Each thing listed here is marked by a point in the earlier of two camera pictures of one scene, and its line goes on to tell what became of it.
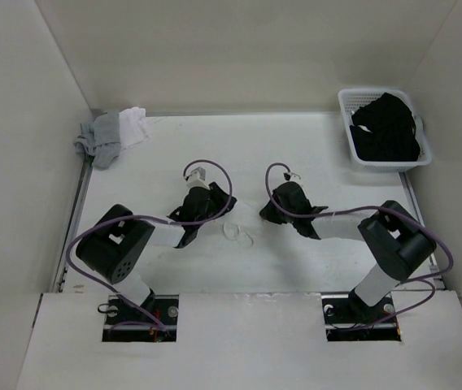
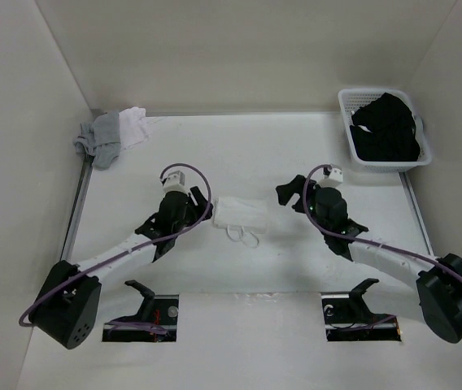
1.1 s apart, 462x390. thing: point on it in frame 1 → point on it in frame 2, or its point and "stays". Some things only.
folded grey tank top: x=100 y=138 stays
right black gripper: x=268 y=213 → x=286 y=191
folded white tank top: x=133 y=127 stays
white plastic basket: x=352 y=98 stays
